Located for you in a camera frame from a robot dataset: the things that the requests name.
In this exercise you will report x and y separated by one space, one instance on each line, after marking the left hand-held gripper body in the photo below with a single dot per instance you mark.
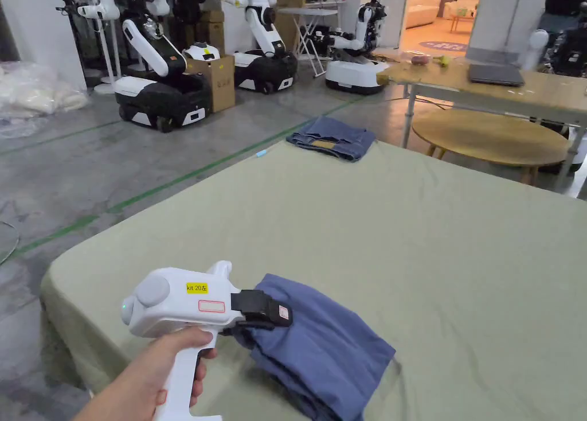
174 301

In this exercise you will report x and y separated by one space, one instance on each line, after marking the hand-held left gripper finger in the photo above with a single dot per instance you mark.
254 325
274 312

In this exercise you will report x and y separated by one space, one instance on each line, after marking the blue garment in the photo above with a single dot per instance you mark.
321 347

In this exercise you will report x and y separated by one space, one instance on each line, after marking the person's left forearm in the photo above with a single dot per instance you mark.
97 411

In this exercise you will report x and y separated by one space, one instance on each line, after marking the white wheeled robot with arm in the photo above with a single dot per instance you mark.
353 72

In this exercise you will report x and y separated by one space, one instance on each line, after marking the person's left hand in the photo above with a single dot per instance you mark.
142 375

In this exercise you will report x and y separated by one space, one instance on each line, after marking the bed with pale green sheet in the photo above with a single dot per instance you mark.
412 256

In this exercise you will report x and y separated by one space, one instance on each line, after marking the small pale blue object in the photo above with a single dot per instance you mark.
262 154

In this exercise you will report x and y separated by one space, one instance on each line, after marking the folded blue jeans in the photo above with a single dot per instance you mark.
335 136

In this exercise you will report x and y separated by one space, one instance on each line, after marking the black and white wheeled robot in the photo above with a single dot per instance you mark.
156 95
263 63

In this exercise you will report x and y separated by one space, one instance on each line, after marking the open brown carton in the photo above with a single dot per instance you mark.
220 83

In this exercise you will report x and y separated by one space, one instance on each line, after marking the pile of clear plastic bags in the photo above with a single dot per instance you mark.
32 95

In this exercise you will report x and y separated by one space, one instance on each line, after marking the stack of brown cartons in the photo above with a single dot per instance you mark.
208 26

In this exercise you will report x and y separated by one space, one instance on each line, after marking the white sofa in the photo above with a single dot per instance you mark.
422 8

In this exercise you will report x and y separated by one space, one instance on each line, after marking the white armchair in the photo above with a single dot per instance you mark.
461 3

